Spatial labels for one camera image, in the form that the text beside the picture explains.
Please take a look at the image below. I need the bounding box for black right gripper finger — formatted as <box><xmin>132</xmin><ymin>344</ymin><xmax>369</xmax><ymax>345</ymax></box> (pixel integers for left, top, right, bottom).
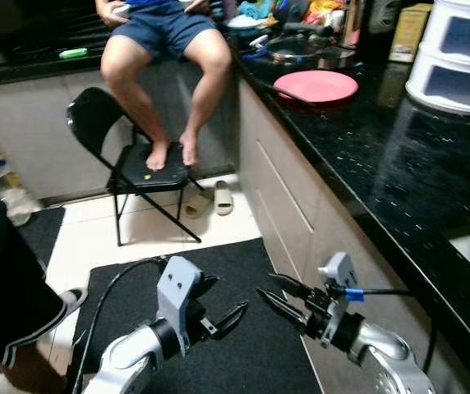
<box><xmin>268</xmin><ymin>274</ymin><xmax>316</xmax><ymax>300</ymax></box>
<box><xmin>257</xmin><ymin>288</ymin><xmax>310</xmax><ymax>332</ymax></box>

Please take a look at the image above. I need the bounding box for grey kitchen base cabinet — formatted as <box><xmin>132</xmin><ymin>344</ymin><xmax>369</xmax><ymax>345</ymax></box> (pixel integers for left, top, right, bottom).
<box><xmin>0</xmin><ymin>62</ymin><xmax>240</xmax><ymax>202</ymax></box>
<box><xmin>233</xmin><ymin>62</ymin><xmax>470</xmax><ymax>394</ymax></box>

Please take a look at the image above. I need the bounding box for black floor mat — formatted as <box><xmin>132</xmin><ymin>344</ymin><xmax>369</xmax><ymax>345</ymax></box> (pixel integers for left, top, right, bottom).
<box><xmin>13</xmin><ymin>207</ymin><xmax>69</xmax><ymax>272</ymax></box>
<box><xmin>67</xmin><ymin>238</ymin><xmax>324</xmax><ymax>394</ymax></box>

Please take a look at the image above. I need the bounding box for beige slipper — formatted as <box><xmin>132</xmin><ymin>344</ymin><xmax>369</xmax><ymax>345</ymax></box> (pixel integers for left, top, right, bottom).
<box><xmin>184</xmin><ymin>187</ymin><xmax>214</xmax><ymax>219</ymax></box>
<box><xmin>213</xmin><ymin>181</ymin><xmax>235</xmax><ymax>217</ymax></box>

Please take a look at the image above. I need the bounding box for black folding chair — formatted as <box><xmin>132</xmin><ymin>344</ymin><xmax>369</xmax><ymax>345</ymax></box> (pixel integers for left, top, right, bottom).
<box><xmin>66</xmin><ymin>86</ymin><xmax>208</xmax><ymax>247</ymax></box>

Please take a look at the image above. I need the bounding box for person in black shorts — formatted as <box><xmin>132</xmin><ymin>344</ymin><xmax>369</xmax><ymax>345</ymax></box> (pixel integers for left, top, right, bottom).
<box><xmin>0</xmin><ymin>176</ymin><xmax>90</xmax><ymax>394</ymax></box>

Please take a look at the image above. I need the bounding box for pink plastic plate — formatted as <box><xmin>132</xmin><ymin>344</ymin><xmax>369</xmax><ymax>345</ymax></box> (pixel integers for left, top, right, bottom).
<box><xmin>274</xmin><ymin>70</ymin><xmax>360</xmax><ymax>106</ymax></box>

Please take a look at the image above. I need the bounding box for clear plastic bag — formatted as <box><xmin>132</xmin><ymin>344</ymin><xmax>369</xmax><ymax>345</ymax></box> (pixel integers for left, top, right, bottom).
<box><xmin>0</xmin><ymin>160</ymin><xmax>44</xmax><ymax>227</ymax></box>

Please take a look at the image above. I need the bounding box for steel pan with glass lid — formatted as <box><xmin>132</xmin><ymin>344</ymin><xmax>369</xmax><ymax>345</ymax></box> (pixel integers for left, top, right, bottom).
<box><xmin>256</xmin><ymin>23</ymin><xmax>357</xmax><ymax>71</ymax></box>

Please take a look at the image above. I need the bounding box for white tiered storage container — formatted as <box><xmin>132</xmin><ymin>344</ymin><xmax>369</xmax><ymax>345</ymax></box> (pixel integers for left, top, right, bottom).
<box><xmin>404</xmin><ymin>0</ymin><xmax>470</xmax><ymax>117</ymax></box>

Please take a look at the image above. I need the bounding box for person in blue shorts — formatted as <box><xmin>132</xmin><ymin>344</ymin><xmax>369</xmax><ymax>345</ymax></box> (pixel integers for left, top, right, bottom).
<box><xmin>94</xmin><ymin>0</ymin><xmax>235</xmax><ymax>172</ymax></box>

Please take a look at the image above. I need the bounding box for white plate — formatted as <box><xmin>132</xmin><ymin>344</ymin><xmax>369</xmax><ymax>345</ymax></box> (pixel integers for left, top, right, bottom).
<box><xmin>227</xmin><ymin>15</ymin><xmax>270</xmax><ymax>30</ymax></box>

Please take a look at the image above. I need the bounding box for green lighter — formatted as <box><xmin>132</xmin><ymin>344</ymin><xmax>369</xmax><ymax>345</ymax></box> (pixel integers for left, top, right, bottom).
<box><xmin>58</xmin><ymin>48</ymin><xmax>90</xmax><ymax>61</ymax></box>

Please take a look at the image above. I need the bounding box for yellow tin box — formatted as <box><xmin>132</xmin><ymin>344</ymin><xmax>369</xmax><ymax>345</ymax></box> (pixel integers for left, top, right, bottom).
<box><xmin>389</xmin><ymin>3</ymin><xmax>434</xmax><ymax>65</ymax></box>

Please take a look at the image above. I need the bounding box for teal plastic item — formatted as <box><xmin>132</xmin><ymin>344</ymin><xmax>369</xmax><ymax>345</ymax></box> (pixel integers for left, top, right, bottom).
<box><xmin>239</xmin><ymin>0</ymin><xmax>274</xmax><ymax>20</ymax></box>

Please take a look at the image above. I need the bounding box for black gas stove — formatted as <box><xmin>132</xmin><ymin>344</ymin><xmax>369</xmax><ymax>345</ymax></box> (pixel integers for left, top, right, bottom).
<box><xmin>0</xmin><ymin>12</ymin><xmax>113</xmax><ymax>66</ymax></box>

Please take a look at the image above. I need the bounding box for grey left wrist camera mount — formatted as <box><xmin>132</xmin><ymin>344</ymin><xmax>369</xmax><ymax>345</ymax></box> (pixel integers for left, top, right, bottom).
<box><xmin>156</xmin><ymin>255</ymin><xmax>205</xmax><ymax>356</ymax></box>

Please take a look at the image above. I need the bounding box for blue lanyard cord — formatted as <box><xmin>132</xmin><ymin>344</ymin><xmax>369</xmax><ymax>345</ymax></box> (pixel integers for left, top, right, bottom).
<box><xmin>242</xmin><ymin>45</ymin><xmax>269</xmax><ymax>62</ymax></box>

